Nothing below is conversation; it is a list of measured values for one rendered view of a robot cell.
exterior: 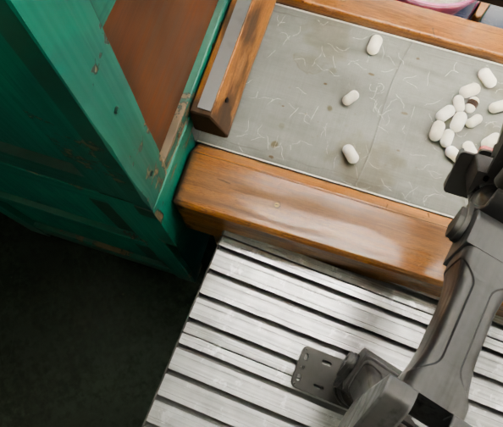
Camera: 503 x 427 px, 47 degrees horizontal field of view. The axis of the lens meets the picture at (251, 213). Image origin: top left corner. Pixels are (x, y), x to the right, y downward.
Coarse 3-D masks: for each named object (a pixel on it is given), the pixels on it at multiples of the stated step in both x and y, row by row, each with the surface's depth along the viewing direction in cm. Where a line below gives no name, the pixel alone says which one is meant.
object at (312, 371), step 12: (312, 348) 95; (300, 360) 94; (312, 360) 94; (324, 360) 94; (336, 360) 94; (300, 372) 94; (312, 372) 94; (324, 372) 94; (336, 372) 94; (300, 384) 94; (312, 384) 93; (324, 384) 93; (324, 396) 93; (336, 396) 92; (348, 396) 87; (348, 408) 92
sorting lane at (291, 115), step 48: (288, 48) 103; (336, 48) 102; (384, 48) 102; (432, 48) 102; (288, 96) 100; (336, 96) 100; (384, 96) 100; (432, 96) 100; (480, 96) 100; (240, 144) 98; (288, 144) 98; (336, 144) 98; (384, 144) 98; (432, 144) 98; (480, 144) 97; (384, 192) 95; (432, 192) 95
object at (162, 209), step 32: (192, 128) 93; (0, 192) 124; (32, 192) 114; (64, 192) 103; (96, 192) 87; (160, 192) 86; (32, 224) 157; (64, 224) 144; (96, 224) 122; (128, 224) 104; (160, 224) 92; (128, 256) 155; (160, 256) 133; (192, 256) 147
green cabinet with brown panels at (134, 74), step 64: (0, 0) 36; (64, 0) 43; (128, 0) 57; (192, 0) 77; (0, 64) 48; (64, 64) 45; (128, 64) 62; (192, 64) 87; (0, 128) 74; (64, 128) 59; (128, 128) 64; (128, 192) 78
